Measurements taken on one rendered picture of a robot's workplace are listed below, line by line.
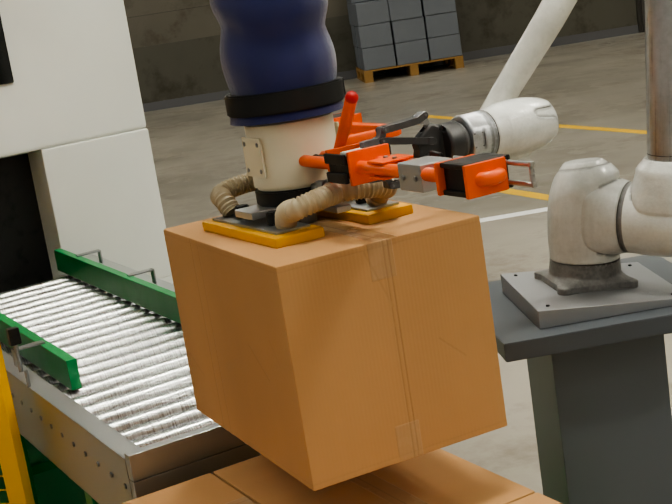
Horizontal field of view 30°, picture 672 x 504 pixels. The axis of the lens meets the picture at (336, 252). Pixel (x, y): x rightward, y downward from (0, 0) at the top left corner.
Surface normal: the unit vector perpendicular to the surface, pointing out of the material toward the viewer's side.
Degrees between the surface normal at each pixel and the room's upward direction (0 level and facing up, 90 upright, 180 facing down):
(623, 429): 90
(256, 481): 0
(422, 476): 0
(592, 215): 82
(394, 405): 89
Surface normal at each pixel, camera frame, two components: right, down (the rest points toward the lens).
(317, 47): 0.71, -0.14
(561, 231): -0.77, 0.20
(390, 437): 0.44, 0.12
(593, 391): 0.11, 0.20
